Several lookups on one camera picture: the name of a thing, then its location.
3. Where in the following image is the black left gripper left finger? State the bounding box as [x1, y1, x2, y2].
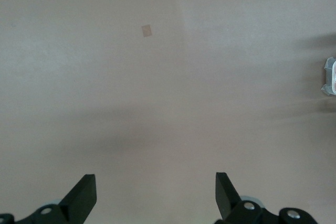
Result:
[0, 174, 97, 224]

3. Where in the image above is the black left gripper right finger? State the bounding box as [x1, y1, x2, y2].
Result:
[215, 172, 320, 224]

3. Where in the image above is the clear plastic egg box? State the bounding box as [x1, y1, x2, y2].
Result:
[321, 56, 336, 97]

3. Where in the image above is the small brown tape square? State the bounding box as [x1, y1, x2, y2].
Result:
[141, 24, 154, 38]

